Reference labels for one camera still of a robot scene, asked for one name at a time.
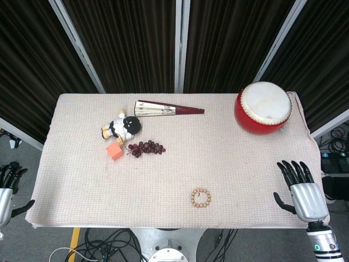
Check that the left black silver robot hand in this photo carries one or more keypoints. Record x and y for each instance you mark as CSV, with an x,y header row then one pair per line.
x,y
5,202

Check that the aluminium partition frame post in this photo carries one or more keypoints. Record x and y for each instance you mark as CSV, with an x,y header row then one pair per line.
x,y
21,133
330,124
182,46
280,41
76,46

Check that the plush doll black head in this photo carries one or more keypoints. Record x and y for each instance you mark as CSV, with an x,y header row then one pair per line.
x,y
131,125

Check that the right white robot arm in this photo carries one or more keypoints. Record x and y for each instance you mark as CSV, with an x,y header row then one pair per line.
x,y
324,243

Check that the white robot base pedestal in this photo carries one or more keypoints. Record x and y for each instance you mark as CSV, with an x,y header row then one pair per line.
x,y
169,245

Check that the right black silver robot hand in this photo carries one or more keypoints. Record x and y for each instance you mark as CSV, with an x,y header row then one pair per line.
x,y
308,202

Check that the dark ribbed partition panel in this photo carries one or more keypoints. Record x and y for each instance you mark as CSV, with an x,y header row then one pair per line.
x,y
128,46
229,46
32,68
327,54

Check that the red drum with white skin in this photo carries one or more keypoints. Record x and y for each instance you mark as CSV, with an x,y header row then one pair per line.
x,y
261,103

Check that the dark red grape bunch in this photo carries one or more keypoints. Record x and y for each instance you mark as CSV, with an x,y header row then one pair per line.
x,y
147,147

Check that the beige waffle weave tablecloth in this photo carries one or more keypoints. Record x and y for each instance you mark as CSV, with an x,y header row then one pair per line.
x,y
163,177

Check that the orange cube block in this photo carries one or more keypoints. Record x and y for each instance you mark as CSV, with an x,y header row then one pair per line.
x,y
114,151

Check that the black equipment box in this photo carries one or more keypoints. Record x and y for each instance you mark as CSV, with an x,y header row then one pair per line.
x,y
336,188

